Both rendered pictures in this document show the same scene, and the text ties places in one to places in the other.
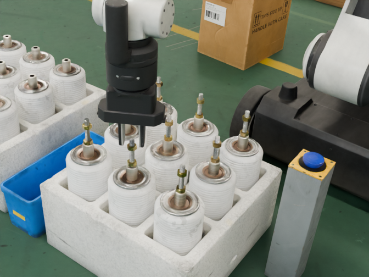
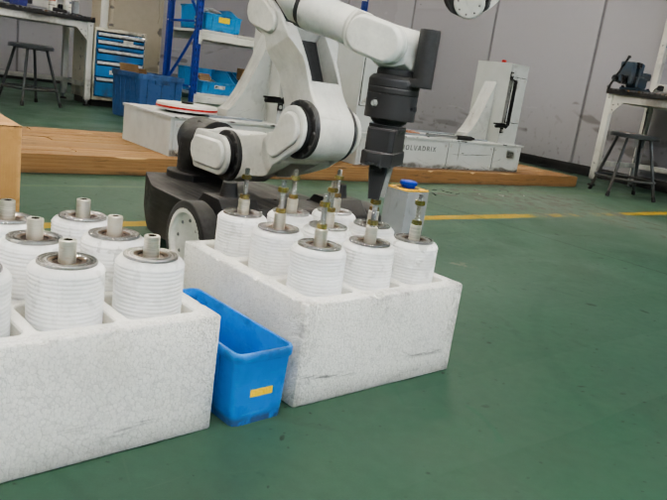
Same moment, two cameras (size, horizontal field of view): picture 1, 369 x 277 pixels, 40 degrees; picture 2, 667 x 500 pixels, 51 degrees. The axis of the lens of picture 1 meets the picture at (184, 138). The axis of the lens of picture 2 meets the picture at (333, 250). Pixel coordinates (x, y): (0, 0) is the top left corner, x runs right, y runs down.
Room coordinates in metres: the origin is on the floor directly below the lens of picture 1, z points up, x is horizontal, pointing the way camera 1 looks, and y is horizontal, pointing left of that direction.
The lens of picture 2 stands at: (0.53, 1.30, 0.52)
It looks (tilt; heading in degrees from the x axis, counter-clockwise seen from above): 14 degrees down; 285
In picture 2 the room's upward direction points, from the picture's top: 8 degrees clockwise
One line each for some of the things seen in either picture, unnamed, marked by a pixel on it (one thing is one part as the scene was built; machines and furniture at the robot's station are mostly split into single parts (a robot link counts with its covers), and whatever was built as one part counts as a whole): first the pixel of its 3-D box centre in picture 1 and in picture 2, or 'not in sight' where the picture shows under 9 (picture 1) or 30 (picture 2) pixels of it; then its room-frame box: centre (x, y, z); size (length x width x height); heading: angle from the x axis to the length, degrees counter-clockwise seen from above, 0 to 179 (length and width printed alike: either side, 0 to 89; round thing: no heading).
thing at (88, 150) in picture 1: (88, 149); (321, 237); (0.84, 0.20, 0.26); 0.02 x 0.02 x 0.03
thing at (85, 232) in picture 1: (165, 206); (317, 305); (0.87, 0.03, 0.09); 0.39 x 0.39 x 0.18; 57
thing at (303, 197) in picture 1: (297, 223); (396, 254); (0.78, -0.25, 0.16); 0.07 x 0.07 x 0.31; 57
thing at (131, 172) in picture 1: (132, 172); (370, 235); (0.77, 0.10, 0.26); 0.02 x 0.02 x 0.03
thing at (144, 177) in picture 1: (132, 177); (369, 242); (0.77, 0.10, 0.25); 0.08 x 0.08 x 0.01
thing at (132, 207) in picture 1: (132, 211); (361, 290); (0.77, 0.10, 0.16); 0.10 x 0.10 x 0.18
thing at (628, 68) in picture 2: not in sight; (631, 74); (-0.07, -4.49, 0.87); 0.41 x 0.17 x 0.25; 55
